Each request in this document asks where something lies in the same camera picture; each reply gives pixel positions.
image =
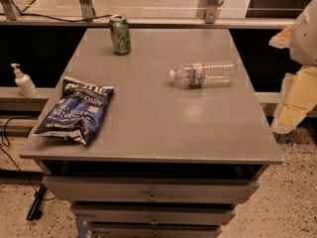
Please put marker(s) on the white pump dispenser bottle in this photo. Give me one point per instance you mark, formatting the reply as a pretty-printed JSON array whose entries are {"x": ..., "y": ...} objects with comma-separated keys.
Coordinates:
[{"x": 24, "y": 82}]

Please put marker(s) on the blue potato chips bag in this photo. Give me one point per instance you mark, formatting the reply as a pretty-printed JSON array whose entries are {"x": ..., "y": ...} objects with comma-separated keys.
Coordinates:
[{"x": 78, "y": 115}]

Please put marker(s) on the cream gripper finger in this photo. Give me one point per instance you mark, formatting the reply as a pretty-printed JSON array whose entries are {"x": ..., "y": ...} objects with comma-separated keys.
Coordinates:
[
  {"x": 298, "y": 96},
  {"x": 282, "y": 39}
]

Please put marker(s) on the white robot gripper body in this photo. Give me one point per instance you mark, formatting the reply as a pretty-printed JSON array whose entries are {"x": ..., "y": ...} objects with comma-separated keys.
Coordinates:
[{"x": 305, "y": 39}]

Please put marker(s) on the black bar on floor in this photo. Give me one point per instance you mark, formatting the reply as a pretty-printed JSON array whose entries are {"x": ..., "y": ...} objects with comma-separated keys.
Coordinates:
[{"x": 35, "y": 212}]

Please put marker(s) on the grey drawer cabinet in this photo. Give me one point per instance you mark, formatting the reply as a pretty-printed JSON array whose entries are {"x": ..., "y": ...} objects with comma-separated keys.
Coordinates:
[{"x": 167, "y": 162}]

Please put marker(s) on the clear plastic water bottle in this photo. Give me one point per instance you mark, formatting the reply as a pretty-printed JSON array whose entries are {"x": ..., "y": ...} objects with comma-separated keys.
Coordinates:
[{"x": 203, "y": 74}]

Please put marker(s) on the green soda can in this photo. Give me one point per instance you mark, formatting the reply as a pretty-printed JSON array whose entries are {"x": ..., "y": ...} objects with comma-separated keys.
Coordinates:
[{"x": 120, "y": 34}]

